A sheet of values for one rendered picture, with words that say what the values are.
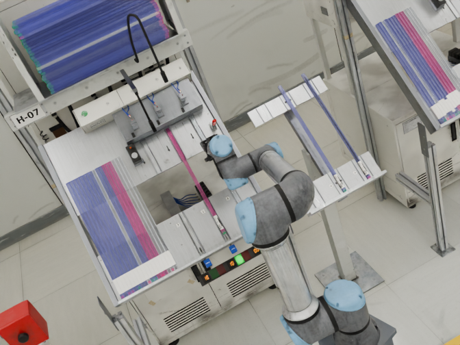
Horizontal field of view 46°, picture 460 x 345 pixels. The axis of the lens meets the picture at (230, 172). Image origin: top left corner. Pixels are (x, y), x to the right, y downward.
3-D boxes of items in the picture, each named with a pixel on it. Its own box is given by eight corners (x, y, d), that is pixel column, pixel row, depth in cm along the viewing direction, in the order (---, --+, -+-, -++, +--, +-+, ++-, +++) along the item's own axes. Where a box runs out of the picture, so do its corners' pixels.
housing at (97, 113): (193, 87, 230) (191, 72, 216) (89, 139, 223) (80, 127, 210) (184, 72, 232) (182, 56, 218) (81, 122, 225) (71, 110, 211)
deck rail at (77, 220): (122, 304, 205) (119, 304, 199) (118, 307, 205) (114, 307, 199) (46, 148, 221) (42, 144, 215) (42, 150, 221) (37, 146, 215)
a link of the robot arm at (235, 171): (259, 178, 182) (246, 148, 182) (230, 192, 181) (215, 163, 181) (257, 178, 190) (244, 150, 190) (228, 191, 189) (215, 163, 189)
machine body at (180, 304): (287, 286, 275) (252, 196, 240) (166, 355, 265) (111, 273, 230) (239, 220, 328) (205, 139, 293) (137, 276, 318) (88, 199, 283)
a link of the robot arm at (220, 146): (217, 162, 179) (206, 139, 179) (213, 163, 190) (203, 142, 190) (238, 152, 180) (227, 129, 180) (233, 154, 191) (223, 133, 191)
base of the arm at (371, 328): (389, 330, 174) (384, 311, 169) (361, 363, 168) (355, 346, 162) (352, 309, 185) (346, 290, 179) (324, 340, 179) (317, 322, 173)
